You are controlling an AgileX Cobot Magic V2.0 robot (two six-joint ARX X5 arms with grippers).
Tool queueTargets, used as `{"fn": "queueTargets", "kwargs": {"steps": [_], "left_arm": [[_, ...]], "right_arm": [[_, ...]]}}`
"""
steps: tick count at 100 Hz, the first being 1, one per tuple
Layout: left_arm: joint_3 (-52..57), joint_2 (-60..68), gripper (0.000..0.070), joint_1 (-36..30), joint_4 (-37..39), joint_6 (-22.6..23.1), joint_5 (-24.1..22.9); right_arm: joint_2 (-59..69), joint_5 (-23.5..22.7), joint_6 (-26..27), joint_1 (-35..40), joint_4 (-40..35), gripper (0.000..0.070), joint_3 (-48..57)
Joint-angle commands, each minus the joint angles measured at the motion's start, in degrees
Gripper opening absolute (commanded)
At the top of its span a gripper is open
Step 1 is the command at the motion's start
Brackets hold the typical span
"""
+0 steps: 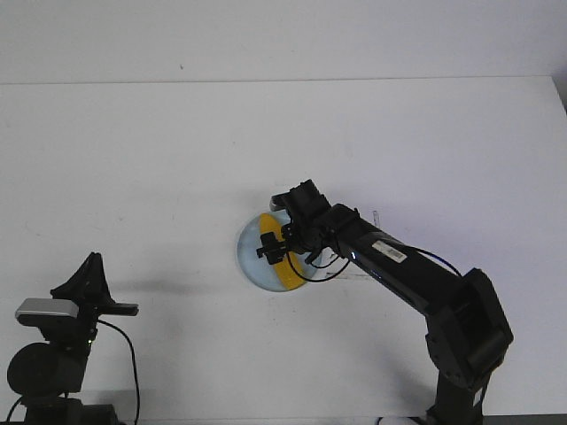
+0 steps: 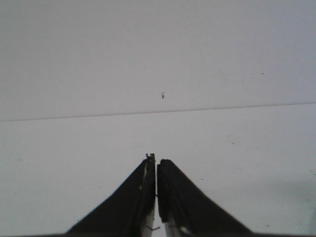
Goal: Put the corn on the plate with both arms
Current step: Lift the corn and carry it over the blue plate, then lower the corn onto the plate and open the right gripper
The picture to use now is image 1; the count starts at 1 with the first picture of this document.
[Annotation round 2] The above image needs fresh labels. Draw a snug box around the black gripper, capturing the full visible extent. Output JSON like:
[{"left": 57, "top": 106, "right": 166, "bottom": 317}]
[
  {"left": 50, "top": 252, "right": 139, "bottom": 316},
  {"left": 256, "top": 180, "right": 331, "bottom": 265}
]

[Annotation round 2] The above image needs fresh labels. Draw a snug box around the light blue round plate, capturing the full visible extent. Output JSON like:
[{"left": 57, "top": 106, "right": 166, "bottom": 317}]
[{"left": 237, "top": 211, "right": 291, "bottom": 292}]

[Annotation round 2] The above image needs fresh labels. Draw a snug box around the yellow plastic corn cob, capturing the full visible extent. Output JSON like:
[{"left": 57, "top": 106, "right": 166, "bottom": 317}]
[{"left": 259, "top": 212, "right": 307, "bottom": 291}]

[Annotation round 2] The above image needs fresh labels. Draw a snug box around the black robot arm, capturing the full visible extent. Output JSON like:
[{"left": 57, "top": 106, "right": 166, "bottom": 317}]
[
  {"left": 257, "top": 180, "right": 513, "bottom": 424},
  {"left": 7, "top": 252, "right": 139, "bottom": 424}
]

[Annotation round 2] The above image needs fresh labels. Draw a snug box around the clear tape strip on table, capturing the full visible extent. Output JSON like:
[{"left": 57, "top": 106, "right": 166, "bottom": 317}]
[{"left": 372, "top": 210, "right": 380, "bottom": 228}]

